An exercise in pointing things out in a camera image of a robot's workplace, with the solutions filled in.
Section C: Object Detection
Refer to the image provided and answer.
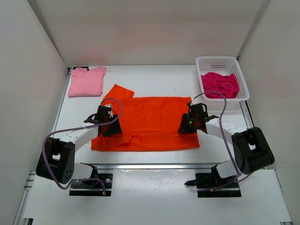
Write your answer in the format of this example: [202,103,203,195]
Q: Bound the orange t-shirt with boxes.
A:
[91,84,200,151]

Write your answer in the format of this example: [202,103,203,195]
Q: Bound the light pink t-shirt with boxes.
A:
[68,67,106,98]

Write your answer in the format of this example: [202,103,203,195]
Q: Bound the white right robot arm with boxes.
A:
[178,103,275,179]

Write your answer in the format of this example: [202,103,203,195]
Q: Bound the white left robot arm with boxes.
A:
[36,104,122,189]

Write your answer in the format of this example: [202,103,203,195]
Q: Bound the magenta t-shirt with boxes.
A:
[201,72,240,99]

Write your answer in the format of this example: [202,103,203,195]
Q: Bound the white perforated plastic basket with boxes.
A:
[196,56,250,104]

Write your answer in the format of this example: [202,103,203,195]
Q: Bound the aluminium table edge rail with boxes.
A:
[92,163,217,170]

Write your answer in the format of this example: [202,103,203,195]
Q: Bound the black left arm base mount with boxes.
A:
[69,164,113,197]

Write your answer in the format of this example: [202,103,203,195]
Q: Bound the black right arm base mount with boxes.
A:
[184,166,242,198]

